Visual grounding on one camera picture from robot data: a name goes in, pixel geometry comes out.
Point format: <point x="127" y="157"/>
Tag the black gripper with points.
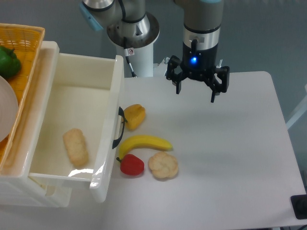
<point x="199" y="66"/>

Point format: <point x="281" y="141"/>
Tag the white top drawer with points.
<point x="86" y="94"/>

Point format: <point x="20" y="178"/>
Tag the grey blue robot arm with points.
<point x="201" y="23"/>

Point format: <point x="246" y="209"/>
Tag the white drawer cabinet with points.
<point x="16" y="187"/>

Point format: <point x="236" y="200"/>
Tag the orange yellow bell pepper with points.
<point x="134" y="115"/>

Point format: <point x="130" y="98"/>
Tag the yellow banana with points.
<point x="143" y="141"/>

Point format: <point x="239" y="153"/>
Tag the round flower bread roll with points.
<point x="163" y="165"/>

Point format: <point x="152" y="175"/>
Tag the red bell pepper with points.
<point x="131" y="165"/>

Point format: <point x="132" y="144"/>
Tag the oblong bread loaf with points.
<point x="75" y="146"/>

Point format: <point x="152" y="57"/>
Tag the black device at edge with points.
<point x="299" y="204"/>

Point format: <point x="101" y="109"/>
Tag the orange woven basket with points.
<point x="27" y="41"/>

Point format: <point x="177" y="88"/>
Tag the green bell pepper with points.
<point x="10" y="65"/>

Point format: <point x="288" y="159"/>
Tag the beige round plate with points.
<point x="8" y="108"/>

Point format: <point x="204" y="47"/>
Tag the black drawer handle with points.
<point x="121" y="126"/>

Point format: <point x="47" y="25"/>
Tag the white frame at right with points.
<point x="298" y="111"/>

